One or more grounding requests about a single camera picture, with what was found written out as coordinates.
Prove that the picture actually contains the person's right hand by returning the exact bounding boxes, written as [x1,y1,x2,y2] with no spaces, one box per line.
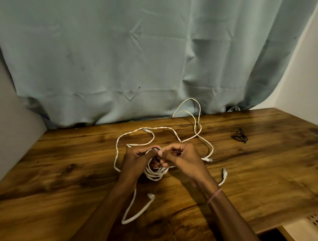
[158,143,212,186]

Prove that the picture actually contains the person's left hand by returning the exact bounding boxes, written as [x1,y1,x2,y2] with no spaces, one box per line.
[119,145,161,186]

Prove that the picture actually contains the person's right forearm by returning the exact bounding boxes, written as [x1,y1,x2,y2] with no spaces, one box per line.
[195,178,260,241]

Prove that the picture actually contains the person's left forearm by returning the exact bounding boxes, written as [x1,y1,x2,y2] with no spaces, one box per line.
[71,179,141,241]

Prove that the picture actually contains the black elastic bands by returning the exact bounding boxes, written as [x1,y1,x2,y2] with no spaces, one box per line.
[231,128,248,144]

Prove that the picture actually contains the teal fabric curtain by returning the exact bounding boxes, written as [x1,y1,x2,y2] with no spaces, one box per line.
[0,0,316,128]

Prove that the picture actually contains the white vented appliance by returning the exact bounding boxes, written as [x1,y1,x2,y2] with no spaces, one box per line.
[278,212,318,241]

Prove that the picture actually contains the long white cable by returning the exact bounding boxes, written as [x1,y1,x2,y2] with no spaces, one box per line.
[113,98,214,172]

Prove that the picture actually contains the red white thread bracelet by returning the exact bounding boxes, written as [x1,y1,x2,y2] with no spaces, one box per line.
[207,188,222,205]

